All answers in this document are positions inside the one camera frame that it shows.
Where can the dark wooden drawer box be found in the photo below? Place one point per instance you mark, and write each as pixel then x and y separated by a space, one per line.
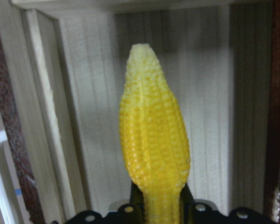
pixel 271 205

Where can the yellow corn cob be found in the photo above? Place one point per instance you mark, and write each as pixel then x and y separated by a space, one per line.
pixel 153 137

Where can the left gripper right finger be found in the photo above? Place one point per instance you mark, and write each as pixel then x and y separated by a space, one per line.
pixel 186 206

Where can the light wood drawer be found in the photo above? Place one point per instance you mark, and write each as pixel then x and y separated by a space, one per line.
pixel 69 109

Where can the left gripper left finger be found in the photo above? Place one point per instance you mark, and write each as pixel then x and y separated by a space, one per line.
pixel 136 198

